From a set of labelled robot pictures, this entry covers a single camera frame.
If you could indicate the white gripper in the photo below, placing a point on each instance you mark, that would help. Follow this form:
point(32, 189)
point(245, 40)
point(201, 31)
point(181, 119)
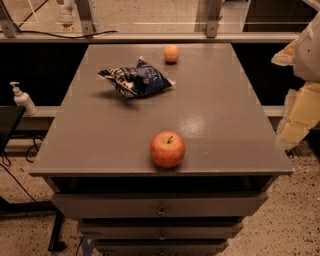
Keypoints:
point(309, 56)

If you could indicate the blue chip bag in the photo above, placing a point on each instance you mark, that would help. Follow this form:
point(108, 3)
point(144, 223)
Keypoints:
point(136, 82)

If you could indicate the red apple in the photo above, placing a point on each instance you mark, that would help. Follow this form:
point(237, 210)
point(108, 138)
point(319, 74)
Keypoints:
point(167, 149)

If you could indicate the orange fruit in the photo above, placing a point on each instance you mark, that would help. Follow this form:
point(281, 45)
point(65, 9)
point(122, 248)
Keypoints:
point(171, 53)

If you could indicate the top drawer knob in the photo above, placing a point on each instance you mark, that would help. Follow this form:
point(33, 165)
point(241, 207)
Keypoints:
point(161, 212)

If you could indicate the drawer knob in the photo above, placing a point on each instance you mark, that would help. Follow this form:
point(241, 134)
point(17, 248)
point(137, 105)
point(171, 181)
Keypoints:
point(162, 237)
point(161, 212)

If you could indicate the middle drawer knob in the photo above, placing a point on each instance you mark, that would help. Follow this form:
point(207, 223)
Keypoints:
point(162, 237)

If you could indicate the grey drawer cabinet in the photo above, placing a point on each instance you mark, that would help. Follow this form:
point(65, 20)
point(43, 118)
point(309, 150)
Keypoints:
point(96, 155)

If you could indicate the white pump bottle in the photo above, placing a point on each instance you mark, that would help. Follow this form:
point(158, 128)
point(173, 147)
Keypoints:
point(23, 99)

